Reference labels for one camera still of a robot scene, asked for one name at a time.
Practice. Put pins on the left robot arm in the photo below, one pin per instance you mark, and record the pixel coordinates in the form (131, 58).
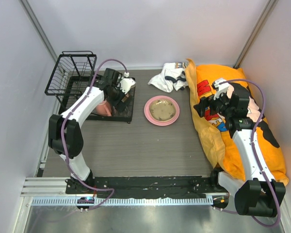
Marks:
(64, 130)

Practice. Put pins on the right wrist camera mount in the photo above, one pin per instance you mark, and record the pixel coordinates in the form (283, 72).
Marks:
(220, 86)

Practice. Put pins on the orange cartoon pillow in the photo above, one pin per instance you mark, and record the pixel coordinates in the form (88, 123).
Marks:
(216, 142)

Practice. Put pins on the black wire dish rack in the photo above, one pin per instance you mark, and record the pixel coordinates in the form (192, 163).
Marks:
(73, 73)

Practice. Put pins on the white slotted cable duct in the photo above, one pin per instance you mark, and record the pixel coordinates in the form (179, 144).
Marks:
(83, 201)

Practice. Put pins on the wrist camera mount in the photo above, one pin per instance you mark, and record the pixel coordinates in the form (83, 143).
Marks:
(126, 84)
(220, 86)

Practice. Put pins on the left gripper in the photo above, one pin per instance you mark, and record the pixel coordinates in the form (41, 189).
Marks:
(119, 106)

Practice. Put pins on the pink mug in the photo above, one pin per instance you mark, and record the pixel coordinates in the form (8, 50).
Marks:
(104, 109)

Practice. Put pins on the white printed t-shirt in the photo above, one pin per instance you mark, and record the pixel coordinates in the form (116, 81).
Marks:
(172, 77)

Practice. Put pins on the clear textured glass plate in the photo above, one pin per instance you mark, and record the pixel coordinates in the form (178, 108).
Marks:
(163, 110)

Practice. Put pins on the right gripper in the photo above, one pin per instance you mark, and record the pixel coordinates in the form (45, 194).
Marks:
(207, 101)

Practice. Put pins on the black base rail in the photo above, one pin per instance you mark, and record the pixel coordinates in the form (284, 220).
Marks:
(175, 187)

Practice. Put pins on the pink plate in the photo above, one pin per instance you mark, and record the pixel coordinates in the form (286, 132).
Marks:
(161, 110)

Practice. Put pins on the cream floral plate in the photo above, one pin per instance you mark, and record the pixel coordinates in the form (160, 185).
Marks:
(152, 106)

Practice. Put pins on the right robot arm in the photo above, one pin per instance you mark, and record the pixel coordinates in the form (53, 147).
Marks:
(259, 194)

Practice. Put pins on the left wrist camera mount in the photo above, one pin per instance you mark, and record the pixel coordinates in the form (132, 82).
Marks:
(126, 84)

